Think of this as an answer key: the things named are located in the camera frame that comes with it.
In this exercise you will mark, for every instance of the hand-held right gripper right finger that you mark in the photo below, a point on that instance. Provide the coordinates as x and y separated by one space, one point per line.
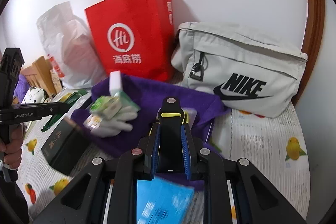
186 153

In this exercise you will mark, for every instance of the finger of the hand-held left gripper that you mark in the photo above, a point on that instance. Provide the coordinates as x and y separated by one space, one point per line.
52 109

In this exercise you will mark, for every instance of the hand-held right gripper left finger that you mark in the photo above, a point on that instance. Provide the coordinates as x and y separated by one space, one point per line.
156 153

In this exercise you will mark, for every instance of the yellow small bag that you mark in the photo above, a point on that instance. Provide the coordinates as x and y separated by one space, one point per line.
172 134

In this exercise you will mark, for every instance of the white glove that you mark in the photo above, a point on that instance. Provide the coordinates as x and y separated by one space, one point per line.
118 124

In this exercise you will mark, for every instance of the blue tissue pack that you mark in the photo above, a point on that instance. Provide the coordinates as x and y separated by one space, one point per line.
162 203

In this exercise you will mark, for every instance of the green white packet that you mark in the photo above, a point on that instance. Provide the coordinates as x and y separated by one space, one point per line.
113 106

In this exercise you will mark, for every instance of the white small box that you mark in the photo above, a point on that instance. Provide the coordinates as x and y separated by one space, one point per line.
115 82

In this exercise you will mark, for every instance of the person's left hand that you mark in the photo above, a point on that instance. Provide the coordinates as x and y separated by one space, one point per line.
14 150

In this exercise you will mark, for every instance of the purple plush toy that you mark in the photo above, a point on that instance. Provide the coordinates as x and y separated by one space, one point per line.
17 87

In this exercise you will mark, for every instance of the polka dot pillow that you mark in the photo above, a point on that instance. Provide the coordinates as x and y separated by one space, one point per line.
34 95

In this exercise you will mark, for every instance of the patterned box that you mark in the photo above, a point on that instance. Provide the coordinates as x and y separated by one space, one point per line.
56 77

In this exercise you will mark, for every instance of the dark tea box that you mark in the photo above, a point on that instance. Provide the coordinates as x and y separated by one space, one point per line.
65 142

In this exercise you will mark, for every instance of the purple fuzzy towel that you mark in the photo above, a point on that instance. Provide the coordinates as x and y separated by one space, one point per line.
147 92

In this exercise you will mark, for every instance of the white plastic shopping bag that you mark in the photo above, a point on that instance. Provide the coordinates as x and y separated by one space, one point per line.
71 50

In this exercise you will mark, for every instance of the fruit print tablecloth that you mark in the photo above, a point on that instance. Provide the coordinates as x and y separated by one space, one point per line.
262 161

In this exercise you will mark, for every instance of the grey waist bag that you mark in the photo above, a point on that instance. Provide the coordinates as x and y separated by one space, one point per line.
236 74

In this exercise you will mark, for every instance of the red paper bag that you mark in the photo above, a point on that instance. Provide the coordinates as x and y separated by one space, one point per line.
131 37

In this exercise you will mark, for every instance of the wooden door frame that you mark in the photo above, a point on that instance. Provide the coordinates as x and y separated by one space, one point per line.
315 29

